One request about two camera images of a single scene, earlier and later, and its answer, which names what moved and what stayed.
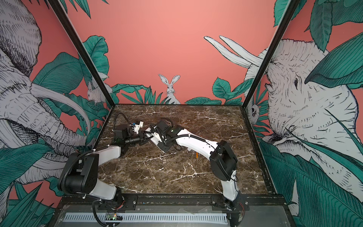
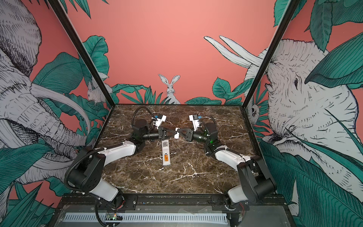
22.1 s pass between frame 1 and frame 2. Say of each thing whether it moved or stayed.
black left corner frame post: stayed
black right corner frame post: stayed
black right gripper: moved
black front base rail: stayed
